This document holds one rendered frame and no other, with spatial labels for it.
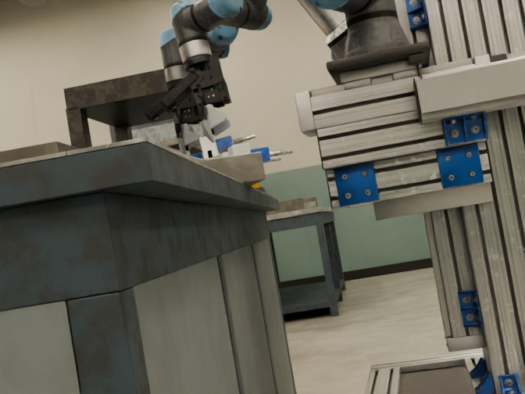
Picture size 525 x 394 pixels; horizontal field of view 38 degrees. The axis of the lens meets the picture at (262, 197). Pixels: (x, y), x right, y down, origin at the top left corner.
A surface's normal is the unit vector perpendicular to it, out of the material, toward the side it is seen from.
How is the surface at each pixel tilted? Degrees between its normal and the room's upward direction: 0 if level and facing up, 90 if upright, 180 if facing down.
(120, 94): 90
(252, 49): 90
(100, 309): 90
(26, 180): 90
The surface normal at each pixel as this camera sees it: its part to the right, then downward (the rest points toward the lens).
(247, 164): 0.22, -0.07
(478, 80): -0.20, -0.01
